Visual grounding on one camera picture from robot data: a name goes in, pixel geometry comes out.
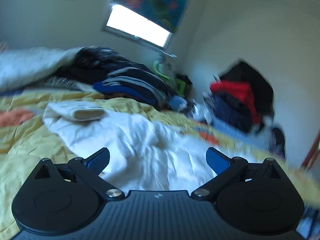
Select white quilted blanket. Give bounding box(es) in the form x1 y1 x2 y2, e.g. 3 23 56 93
1 47 81 92

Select yellow floral bedspread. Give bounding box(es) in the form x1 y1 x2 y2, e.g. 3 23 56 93
0 89 320 240

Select dark striped clothes pile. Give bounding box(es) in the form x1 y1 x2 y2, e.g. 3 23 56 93
41 47 180 110

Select red and black clothes pile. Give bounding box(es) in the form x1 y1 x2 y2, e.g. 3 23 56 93
203 60 286 158

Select white quilted puffer jacket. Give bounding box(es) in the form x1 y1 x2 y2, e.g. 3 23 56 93
42 101 216 193

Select window with bright light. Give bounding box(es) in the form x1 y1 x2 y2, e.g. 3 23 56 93
103 4 172 49

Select light blue knitted blanket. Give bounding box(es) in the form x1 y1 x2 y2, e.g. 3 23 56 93
213 118 274 150

